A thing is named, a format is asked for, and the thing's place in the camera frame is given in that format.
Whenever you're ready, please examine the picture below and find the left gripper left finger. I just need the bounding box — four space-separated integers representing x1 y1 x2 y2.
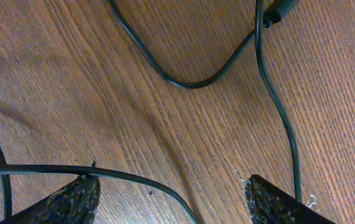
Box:
2 175 101 224

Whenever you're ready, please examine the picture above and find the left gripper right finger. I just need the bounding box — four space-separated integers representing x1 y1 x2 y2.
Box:
244 174 333 224

